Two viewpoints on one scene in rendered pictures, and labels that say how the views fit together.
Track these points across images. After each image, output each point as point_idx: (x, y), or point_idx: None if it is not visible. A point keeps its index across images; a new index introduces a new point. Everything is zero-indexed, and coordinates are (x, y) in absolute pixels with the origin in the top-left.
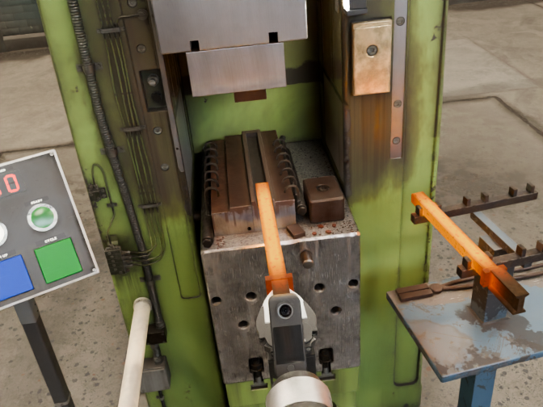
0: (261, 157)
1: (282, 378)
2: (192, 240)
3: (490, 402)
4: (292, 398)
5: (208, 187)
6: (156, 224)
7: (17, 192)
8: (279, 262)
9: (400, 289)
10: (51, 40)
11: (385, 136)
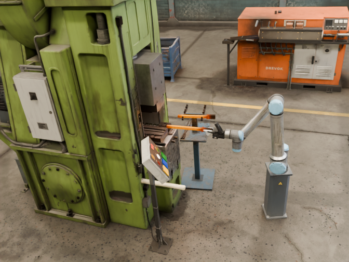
0: (144, 127)
1: (224, 131)
2: None
3: (199, 151)
4: (229, 130)
5: (154, 134)
6: None
7: (153, 146)
8: (197, 127)
9: (181, 137)
10: (128, 115)
11: (162, 108)
